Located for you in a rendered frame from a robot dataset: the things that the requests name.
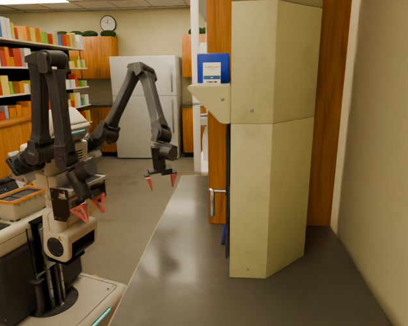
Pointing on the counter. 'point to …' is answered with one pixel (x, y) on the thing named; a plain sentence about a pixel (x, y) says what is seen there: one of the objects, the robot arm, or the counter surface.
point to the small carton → (212, 73)
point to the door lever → (214, 199)
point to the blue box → (214, 62)
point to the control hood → (214, 99)
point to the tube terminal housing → (271, 132)
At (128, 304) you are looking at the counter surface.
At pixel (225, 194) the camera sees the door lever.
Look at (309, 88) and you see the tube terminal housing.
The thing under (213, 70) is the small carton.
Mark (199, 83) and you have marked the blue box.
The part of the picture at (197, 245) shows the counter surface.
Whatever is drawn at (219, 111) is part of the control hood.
